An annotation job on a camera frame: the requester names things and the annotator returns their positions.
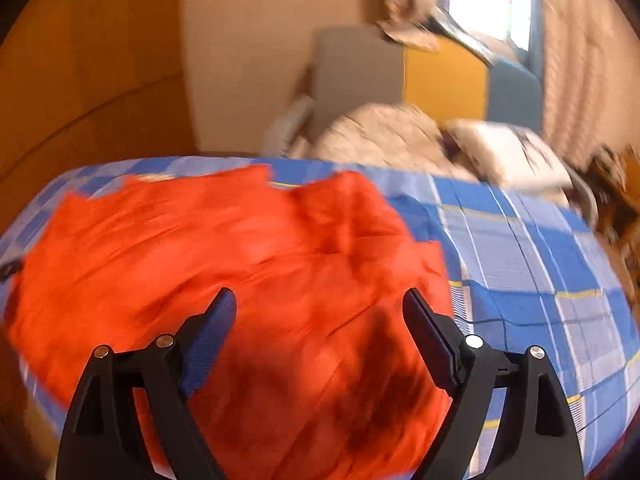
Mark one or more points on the grey curved tube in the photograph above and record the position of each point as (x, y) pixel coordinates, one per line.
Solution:
(586, 200)

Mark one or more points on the grey yellow blue headboard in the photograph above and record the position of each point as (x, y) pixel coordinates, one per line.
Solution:
(445, 75)

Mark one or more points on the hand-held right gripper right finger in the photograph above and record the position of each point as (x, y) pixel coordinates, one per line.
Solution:
(430, 340)

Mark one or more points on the cluttered wooden nightstand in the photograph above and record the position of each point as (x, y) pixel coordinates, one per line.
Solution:
(617, 195)

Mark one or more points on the white printed pillow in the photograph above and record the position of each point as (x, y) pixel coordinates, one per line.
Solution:
(505, 152)

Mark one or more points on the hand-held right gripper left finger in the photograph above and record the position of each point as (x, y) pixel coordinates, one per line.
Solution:
(215, 340)

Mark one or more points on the cream quilted blanket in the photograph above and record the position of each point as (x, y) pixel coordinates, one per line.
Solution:
(385, 135)

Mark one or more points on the wooden wardrobe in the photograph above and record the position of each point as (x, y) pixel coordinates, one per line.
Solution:
(90, 60)

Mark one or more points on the orange quilted jacket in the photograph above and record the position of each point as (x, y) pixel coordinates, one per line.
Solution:
(200, 250)

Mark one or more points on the window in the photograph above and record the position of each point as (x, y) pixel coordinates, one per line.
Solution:
(490, 0)

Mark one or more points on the blue plaid bed sheet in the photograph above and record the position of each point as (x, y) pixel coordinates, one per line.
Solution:
(525, 270)

